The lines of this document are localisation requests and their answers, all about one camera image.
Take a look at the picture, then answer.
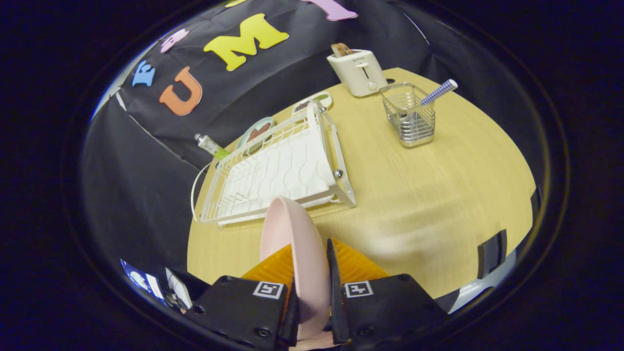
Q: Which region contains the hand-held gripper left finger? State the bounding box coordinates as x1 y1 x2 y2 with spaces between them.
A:
185 244 300 349

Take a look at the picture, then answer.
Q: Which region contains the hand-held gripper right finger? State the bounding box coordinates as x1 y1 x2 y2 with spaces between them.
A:
326 237 447 349

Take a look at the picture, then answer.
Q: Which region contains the pink plate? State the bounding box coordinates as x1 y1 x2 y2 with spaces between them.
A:
259 196 333 342

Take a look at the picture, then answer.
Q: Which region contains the white wire dish rack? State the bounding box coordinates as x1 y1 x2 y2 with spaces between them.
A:
190 101 356 229

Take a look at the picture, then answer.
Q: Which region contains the metal wire basket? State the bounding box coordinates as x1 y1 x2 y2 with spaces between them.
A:
379 82 436 148

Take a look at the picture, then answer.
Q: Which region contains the blue checked handle spoon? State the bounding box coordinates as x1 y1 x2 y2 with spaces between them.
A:
402 79 459 122

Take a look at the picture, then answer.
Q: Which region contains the pale green plate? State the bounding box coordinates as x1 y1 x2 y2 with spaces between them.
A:
237 116 275 149

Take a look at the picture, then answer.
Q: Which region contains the white divided dish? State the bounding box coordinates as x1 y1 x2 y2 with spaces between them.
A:
292 91 333 116

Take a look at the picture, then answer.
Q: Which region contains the black table clamp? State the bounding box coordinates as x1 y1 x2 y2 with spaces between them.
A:
477 229 507 279

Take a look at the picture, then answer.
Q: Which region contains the clear bottle with green liquid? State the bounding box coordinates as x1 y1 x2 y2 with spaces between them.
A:
195 133 230 160

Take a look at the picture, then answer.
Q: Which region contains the white toaster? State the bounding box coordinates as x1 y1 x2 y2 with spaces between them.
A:
327 49 389 98

